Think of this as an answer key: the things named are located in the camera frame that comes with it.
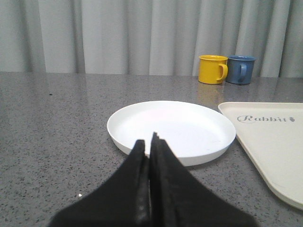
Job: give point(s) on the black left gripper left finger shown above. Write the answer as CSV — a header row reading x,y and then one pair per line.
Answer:
x,y
121,201

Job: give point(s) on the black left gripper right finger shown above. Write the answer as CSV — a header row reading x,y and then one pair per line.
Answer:
x,y
180,200

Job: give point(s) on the white round plate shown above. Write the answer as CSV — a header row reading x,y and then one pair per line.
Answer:
x,y
195,134

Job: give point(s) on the cream rabbit serving tray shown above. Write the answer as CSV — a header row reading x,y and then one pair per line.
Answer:
x,y
272,136

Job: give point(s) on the yellow enamel mug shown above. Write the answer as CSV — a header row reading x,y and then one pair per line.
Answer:
x,y
213,69

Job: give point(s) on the blue enamel mug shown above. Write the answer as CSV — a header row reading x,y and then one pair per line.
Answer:
x,y
240,69

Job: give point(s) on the grey curtain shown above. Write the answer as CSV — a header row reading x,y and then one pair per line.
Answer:
x,y
149,37

